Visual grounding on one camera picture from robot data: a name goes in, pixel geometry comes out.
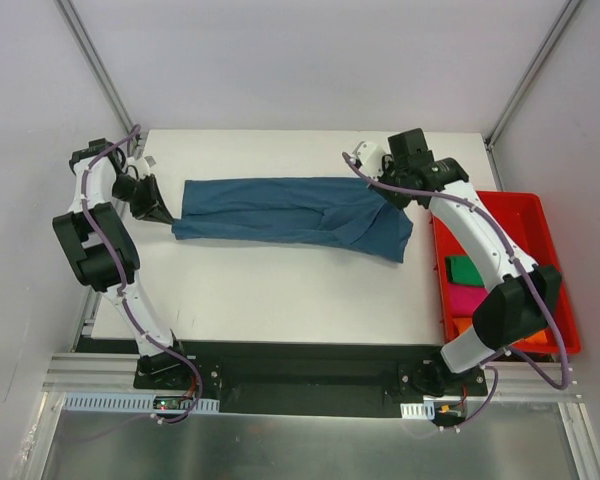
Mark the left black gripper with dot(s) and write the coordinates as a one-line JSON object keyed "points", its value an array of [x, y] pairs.
{"points": [[144, 195]]}

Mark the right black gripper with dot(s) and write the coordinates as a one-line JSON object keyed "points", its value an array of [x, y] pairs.
{"points": [[397, 192]]}

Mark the blue t shirt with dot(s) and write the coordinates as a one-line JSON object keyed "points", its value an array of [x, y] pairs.
{"points": [[336, 212]]}

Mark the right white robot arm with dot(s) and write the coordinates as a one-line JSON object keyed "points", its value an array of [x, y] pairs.
{"points": [[521, 294]]}

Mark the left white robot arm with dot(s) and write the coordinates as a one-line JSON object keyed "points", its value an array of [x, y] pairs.
{"points": [[103, 256]]}

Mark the green rolled t shirt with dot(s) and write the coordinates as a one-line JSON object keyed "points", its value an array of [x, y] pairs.
{"points": [[462, 271]]}

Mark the pink rolled t shirt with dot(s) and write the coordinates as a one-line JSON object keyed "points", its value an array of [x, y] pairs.
{"points": [[464, 300]]}

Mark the red plastic bin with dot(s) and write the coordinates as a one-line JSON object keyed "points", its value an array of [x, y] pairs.
{"points": [[522, 217]]}

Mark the orange rolled t shirt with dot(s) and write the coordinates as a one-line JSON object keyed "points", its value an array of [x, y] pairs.
{"points": [[461, 324]]}

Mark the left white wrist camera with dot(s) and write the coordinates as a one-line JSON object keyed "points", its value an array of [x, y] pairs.
{"points": [[140, 167]]}

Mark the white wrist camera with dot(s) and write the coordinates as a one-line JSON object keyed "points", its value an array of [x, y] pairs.
{"points": [[369, 159], [140, 167]]}

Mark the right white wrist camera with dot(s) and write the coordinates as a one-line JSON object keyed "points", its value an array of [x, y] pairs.
{"points": [[369, 159]]}

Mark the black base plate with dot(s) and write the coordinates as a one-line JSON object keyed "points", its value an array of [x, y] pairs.
{"points": [[309, 379]]}

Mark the aluminium front rail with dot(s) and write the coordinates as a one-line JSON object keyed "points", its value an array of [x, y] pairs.
{"points": [[114, 373]]}

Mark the left aluminium frame post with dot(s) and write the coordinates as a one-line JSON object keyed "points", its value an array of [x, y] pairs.
{"points": [[90, 53]]}

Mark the aluminium frame post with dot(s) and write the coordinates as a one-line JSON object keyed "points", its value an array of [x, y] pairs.
{"points": [[90, 53], [533, 70]]}

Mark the left slotted cable duct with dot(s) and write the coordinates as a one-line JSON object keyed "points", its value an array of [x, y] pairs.
{"points": [[137, 403]]}

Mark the slotted cable duct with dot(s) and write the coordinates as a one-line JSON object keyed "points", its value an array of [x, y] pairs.
{"points": [[137, 403], [418, 411]]}

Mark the right slotted cable duct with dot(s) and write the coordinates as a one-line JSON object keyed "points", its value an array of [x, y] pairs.
{"points": [[418, 411]]}

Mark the right aluminium frame post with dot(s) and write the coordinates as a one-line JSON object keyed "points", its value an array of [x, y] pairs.
{"points": [[533, 70]]}

